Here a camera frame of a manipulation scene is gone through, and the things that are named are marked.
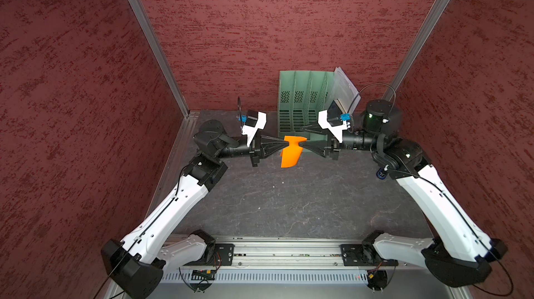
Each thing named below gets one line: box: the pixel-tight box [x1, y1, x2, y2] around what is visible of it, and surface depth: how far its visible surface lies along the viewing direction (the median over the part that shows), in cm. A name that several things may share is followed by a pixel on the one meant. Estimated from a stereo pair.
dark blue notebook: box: [326, 98, 347, 127], surface depth 44 cm
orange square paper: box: [280, 135, 308, 169], surface depth 57 cm
